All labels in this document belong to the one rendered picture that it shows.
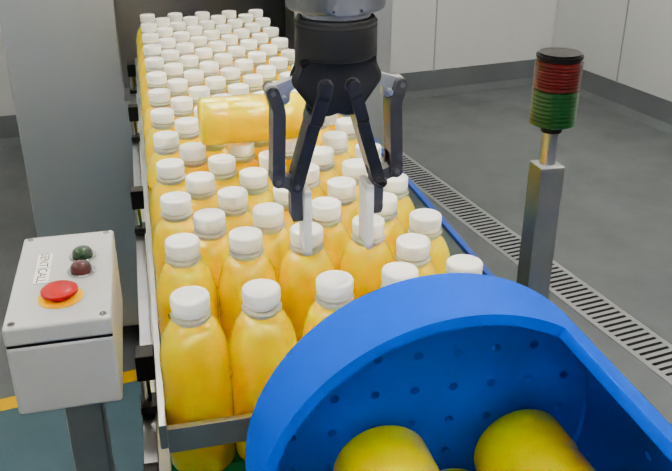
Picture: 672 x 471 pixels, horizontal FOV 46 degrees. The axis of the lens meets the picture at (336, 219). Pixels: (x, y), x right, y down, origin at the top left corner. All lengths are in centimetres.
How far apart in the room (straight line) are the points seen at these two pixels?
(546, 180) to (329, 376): 71
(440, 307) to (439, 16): 495
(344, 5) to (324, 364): 31
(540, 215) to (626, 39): 426
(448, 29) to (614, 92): 115
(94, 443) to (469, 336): 53
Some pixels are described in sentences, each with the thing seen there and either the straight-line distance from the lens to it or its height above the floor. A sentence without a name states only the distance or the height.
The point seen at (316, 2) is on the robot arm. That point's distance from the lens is 69.
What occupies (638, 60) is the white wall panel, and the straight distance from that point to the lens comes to 534.
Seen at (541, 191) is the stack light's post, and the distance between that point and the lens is 117.
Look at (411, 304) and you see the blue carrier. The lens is 54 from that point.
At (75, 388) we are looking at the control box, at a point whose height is 102.
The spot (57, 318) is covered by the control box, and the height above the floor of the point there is 110.
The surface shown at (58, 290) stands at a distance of 84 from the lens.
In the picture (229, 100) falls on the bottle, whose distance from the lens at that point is 119.
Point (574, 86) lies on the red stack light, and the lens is 112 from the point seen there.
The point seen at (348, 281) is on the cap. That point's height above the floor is 111.
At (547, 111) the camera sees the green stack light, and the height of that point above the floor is 118.
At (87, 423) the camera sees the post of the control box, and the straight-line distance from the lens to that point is 97.
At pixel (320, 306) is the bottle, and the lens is 83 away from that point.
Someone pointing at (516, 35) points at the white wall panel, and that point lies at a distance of 580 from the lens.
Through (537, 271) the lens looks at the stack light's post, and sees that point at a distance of 123.
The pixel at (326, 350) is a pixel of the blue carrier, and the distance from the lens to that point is 54.
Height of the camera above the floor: 151
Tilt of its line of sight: 25 degrees down
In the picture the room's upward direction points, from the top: straight up
